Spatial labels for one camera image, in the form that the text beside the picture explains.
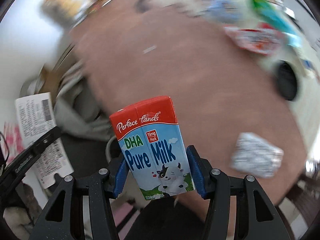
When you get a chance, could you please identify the silver blister pack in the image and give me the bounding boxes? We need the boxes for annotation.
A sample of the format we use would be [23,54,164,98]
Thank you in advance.
[231,132,284,178]

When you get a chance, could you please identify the blue red milk carton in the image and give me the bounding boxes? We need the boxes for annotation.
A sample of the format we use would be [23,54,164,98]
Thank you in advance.
[110,96,194,200]

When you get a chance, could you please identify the white medicine box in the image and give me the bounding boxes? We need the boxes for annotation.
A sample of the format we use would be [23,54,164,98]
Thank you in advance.
[15,92,75,190]

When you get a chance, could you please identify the black plastic cup lid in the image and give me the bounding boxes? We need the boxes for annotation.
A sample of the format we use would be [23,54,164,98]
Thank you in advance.
[275,61,298,101]

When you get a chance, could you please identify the grey trash bag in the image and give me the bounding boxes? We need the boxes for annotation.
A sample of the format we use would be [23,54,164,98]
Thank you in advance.
[54,61,114,141]

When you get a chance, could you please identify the pink white patterned item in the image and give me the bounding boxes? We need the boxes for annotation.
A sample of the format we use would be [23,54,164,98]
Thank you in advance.
[1,122,24,164]

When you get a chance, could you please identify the brown cardboard piece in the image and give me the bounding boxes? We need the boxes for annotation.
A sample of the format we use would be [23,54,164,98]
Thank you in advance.
[38,64,65,98]

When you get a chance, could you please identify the red white snack wrapper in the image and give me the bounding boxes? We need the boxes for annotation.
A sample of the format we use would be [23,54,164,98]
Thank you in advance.
[223,23,284,56]

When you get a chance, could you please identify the light blue crumpled wrapper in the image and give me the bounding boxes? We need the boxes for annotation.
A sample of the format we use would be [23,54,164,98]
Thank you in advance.
[188,0,242,24]

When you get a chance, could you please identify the green cyan snack bag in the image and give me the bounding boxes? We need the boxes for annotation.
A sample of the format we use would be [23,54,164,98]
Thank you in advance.
[249,0,302,48]

